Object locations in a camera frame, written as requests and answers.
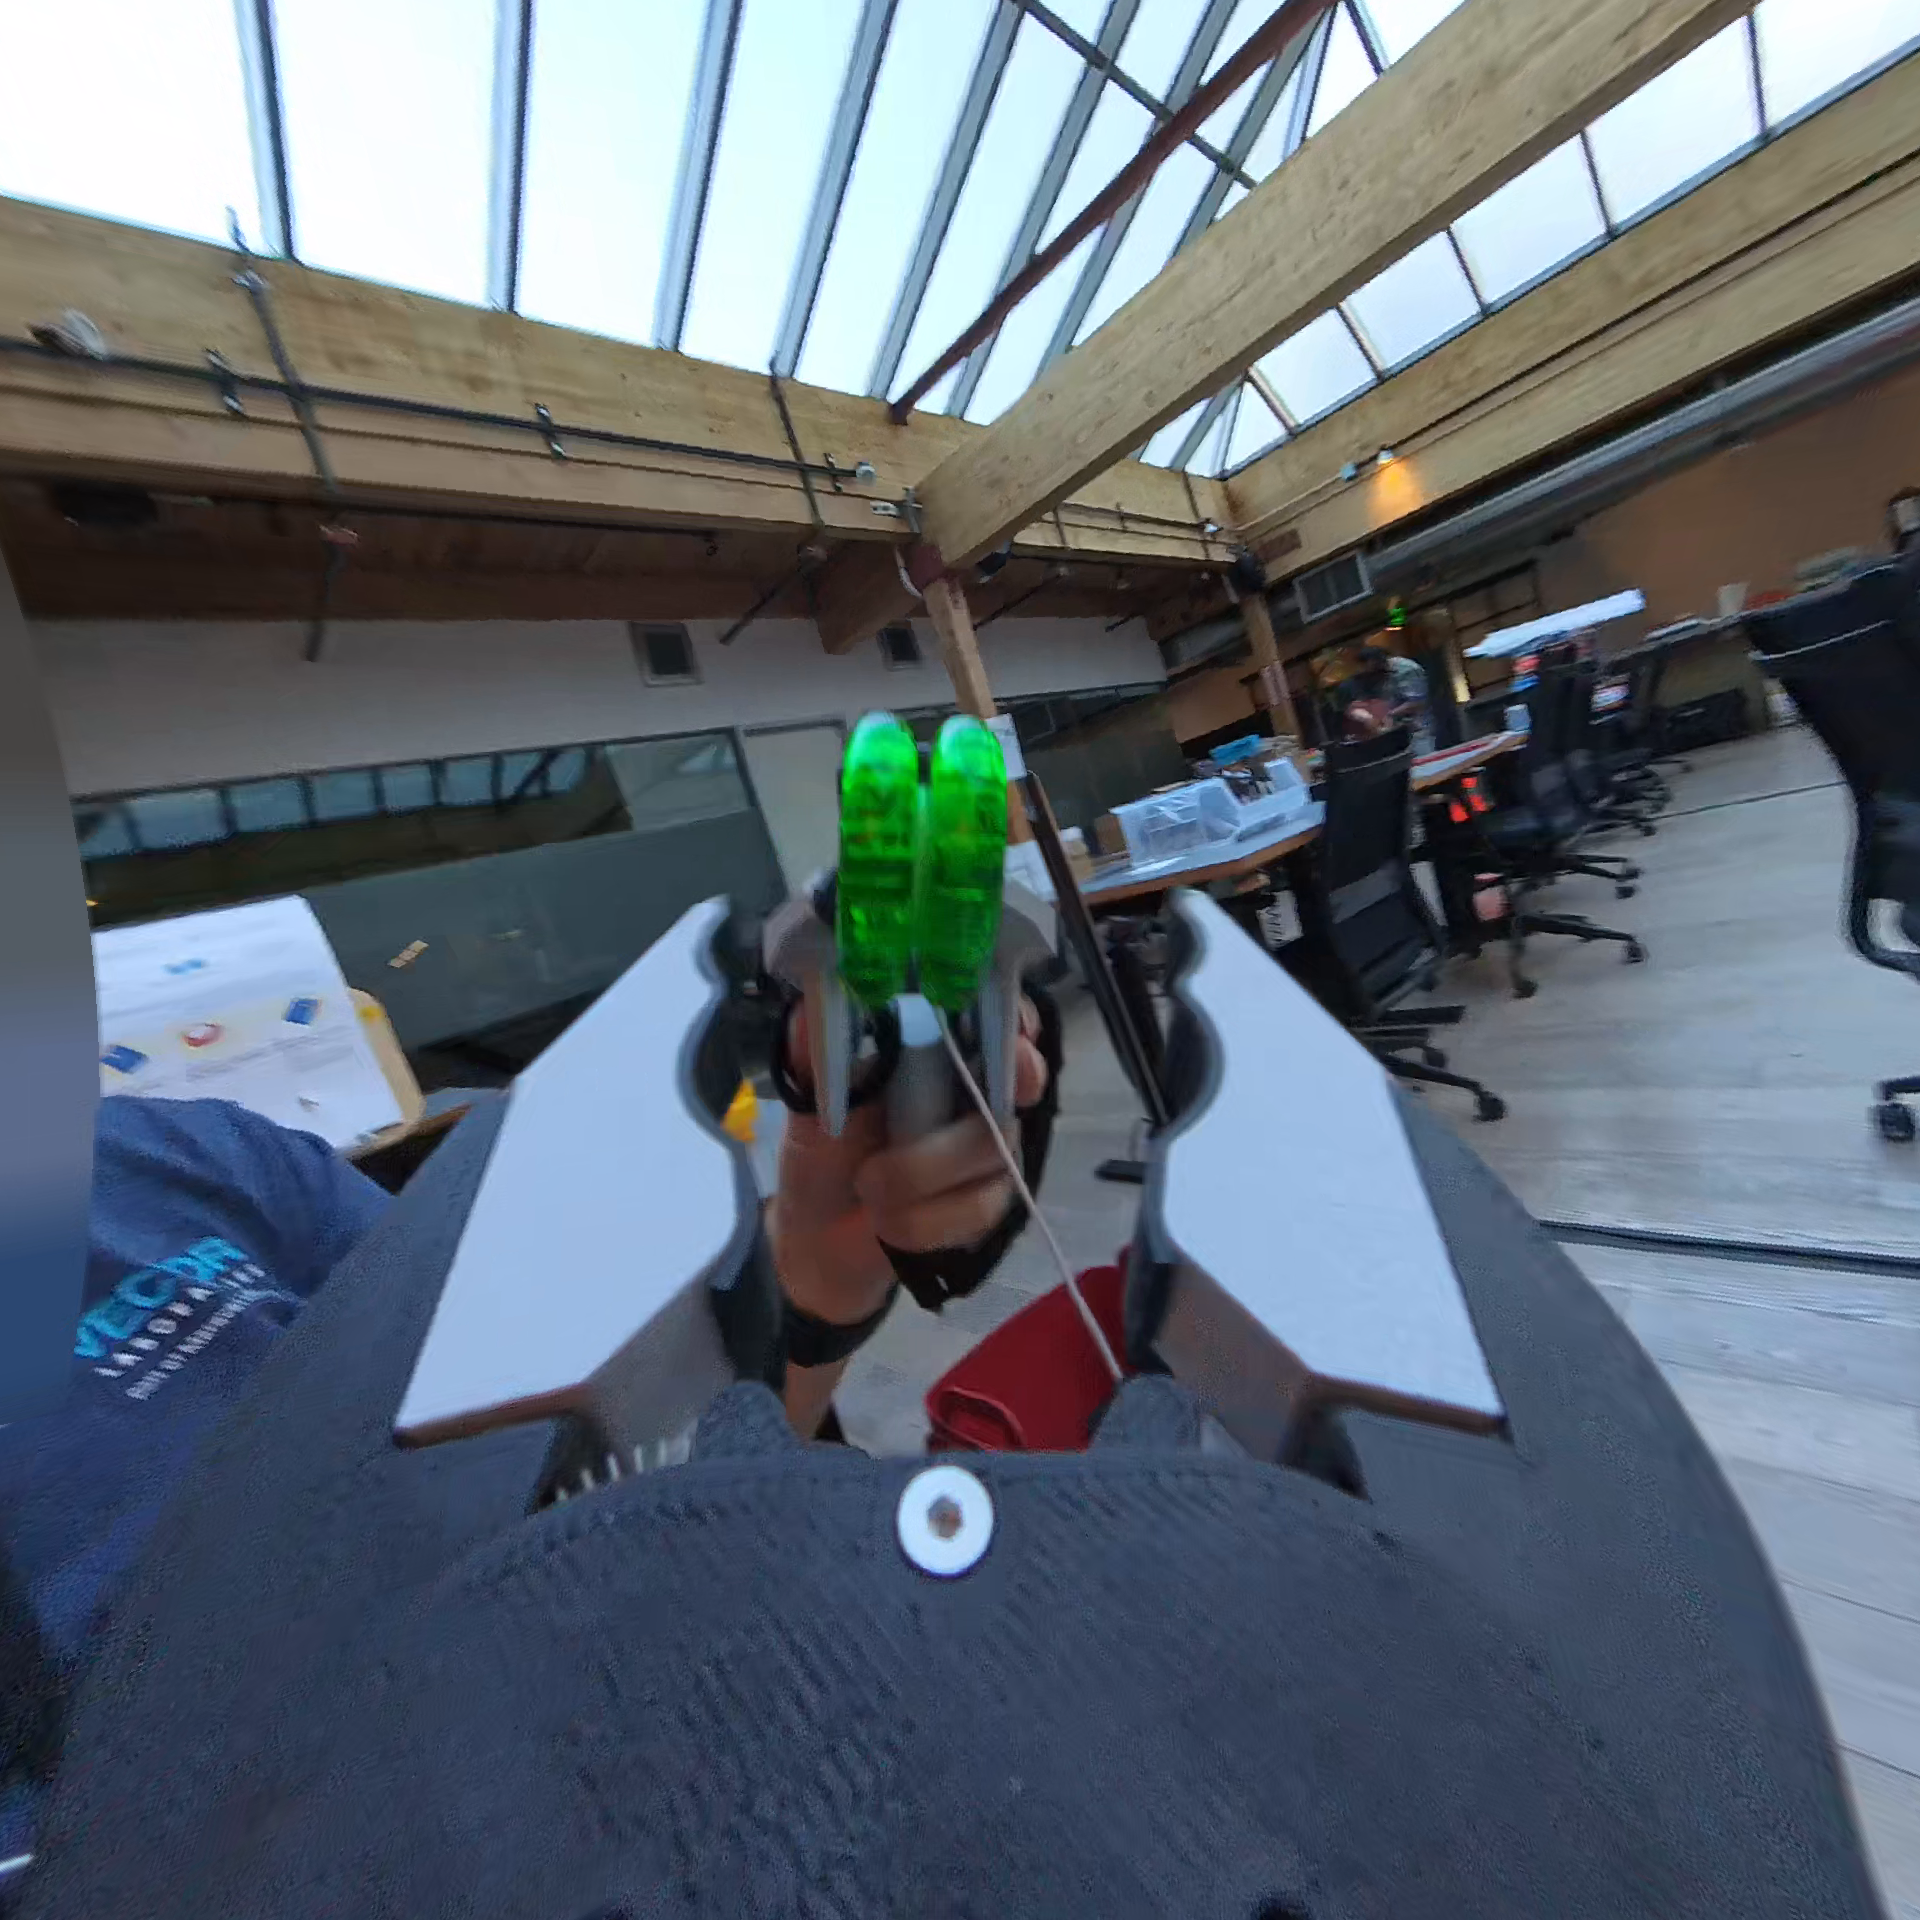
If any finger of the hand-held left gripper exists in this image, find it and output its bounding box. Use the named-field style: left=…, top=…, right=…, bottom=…
left=763, top=878, right=865, bottom=1145
left=980, top=887, right=1059, bottom=1120

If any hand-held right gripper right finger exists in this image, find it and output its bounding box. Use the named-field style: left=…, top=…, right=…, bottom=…
left=1121, top=888, right=1509, bottom=1469

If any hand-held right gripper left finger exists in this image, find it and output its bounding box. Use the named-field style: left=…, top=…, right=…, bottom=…
left=393, top=895, right=788, bottom=1479

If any green yoyo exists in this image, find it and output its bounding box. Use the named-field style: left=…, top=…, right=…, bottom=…
left=837, top=711, right=1011, bottom=1012

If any white yoyo string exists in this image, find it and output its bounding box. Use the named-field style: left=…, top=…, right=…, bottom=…
left=935, top=1012, right=1129, bottom=1388

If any person's left hand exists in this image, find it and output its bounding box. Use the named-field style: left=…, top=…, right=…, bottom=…
left=765, top=989, right=1052, bottom=1332

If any black floor stand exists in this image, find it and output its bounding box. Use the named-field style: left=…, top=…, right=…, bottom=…
left=1023, top=769, right=1179, bottom=1187

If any clear plastic organizer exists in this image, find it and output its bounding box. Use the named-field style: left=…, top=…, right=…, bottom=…
left=1111, top=780, right=1323, bottom=872

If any wooden clipboard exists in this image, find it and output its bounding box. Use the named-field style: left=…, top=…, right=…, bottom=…
left=350, top=987, right=428, bottom=1147

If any black wristband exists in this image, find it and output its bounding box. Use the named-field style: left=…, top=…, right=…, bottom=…
left=777, top=1294, right=902, bottom=1369

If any red container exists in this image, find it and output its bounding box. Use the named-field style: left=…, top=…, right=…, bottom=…
left=925, top=1264, right=1142, bottom=1455

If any black office chair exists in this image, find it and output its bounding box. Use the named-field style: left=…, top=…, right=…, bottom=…
left=1305, top=727, right=1505, bottom=1123
left=1748, top=556, right=1920, bottom=1145
left=1486, top=662, right=1651, bottom=999

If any printed instruction sheet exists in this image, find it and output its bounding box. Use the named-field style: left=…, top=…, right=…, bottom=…
left=92, top=895, right=406, bottom=1147

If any white rolled sheet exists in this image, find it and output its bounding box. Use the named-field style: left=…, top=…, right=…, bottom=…
left=1462, top=591, right=1651, bottom=662

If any wooden post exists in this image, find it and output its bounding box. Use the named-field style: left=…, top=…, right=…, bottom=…
left=919, top=576, right=1005, bottom=721

